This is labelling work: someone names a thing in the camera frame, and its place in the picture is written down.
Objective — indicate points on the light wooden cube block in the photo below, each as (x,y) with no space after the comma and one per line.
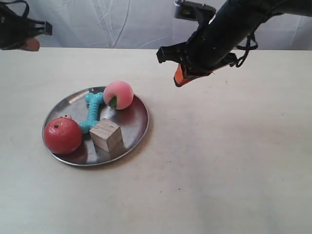
(106,134)

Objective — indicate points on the small wooden die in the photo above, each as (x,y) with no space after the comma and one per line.
(67,116)

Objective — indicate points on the white backdrop cloth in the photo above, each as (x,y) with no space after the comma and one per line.
(146,24)

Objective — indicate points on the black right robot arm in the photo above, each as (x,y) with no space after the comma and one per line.
(224,36)

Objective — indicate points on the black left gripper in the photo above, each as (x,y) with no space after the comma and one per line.
(14,30)

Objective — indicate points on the teal rubber bone toy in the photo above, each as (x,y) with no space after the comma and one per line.
(93,101)

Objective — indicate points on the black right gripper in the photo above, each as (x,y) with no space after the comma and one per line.
(202,54)

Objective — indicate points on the red toy apple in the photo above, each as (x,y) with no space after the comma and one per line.
(62,136)

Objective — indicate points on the pink toy peach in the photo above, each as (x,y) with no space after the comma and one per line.
(118,95)

